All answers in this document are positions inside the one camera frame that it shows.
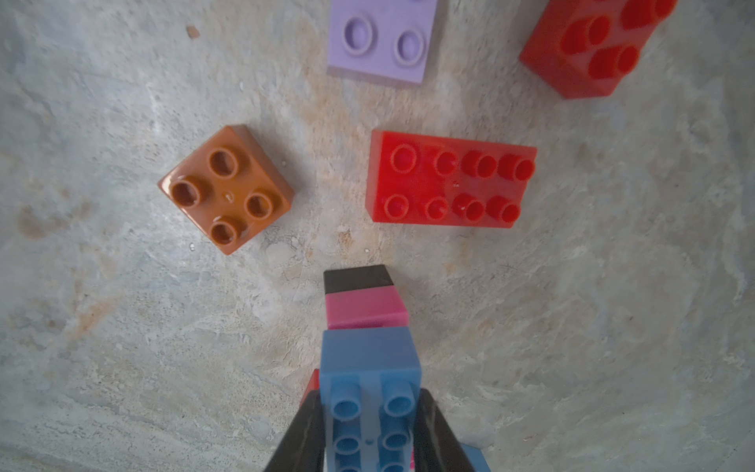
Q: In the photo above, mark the pink and black lego brick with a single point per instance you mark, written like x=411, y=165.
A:
x=363, y=297

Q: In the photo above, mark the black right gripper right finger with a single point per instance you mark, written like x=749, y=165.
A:
x=436, y=448

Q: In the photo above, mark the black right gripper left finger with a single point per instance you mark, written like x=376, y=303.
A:
x=303, y=447

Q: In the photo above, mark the lilac lego brick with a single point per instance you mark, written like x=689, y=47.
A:
x=385, y=42

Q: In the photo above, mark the orange lego brick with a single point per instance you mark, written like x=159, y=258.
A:
x=229, y=188

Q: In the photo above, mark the long blue lego brick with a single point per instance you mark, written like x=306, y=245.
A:
x=476, y=458

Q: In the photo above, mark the small red lego brick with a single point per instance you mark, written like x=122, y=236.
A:
x=312, y=385

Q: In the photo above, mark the small blue lego brick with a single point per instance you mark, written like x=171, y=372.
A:
x=370, y=382

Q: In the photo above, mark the long red lego brick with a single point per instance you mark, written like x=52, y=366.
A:
x=429, y=180
x=584, y=48

